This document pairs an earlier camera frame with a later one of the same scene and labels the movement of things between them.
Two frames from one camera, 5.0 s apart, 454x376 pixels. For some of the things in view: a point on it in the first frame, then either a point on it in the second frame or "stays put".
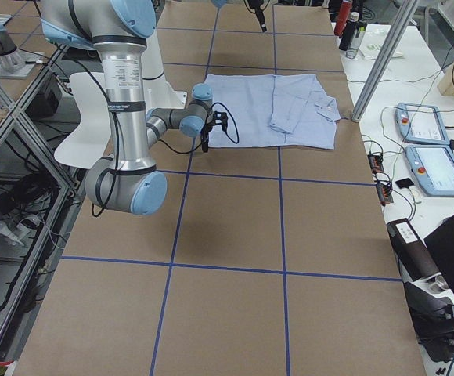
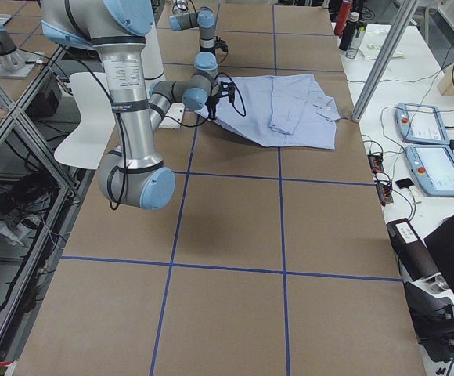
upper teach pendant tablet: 421,124 stays put
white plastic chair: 84,146 stays put
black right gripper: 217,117 → 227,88
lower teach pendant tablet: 437,172 stays put
